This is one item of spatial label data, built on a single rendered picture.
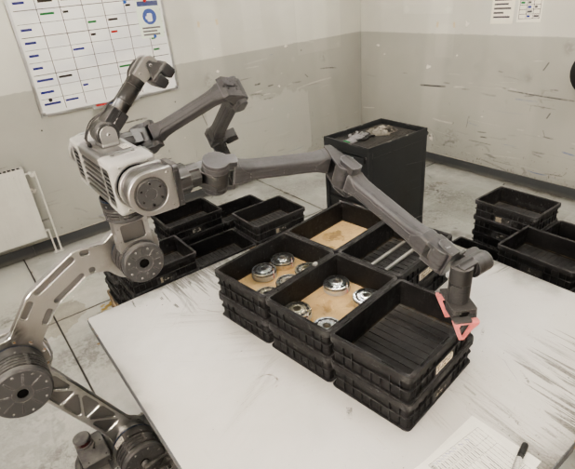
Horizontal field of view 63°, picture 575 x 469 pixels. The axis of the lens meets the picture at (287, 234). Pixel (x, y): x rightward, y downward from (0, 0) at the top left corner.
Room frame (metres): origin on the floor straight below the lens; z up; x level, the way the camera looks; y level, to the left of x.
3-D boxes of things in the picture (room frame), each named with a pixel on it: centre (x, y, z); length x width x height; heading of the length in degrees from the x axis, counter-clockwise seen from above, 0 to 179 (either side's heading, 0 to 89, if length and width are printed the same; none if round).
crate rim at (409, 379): (1.18, -0.34, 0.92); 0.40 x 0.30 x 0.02; 132
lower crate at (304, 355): (1.40, -0.14, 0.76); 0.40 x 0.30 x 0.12; 132
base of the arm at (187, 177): (1.25, 0.27, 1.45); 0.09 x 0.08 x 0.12; 35
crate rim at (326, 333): (1.40, -0.14, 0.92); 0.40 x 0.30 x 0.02; 132
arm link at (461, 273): (1.01, -0.44, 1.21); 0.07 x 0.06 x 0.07; 123
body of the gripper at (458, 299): (1.01, -0.43, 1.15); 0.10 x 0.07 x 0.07; 2
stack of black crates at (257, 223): (2.82, 0.11, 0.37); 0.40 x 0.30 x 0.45; 125
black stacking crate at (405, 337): (1.18, -0.34, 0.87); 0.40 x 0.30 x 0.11; 132
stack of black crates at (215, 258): (2.59, 0.44, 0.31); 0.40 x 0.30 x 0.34; 125
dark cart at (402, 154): (3.31, -0.70, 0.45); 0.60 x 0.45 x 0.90; 125
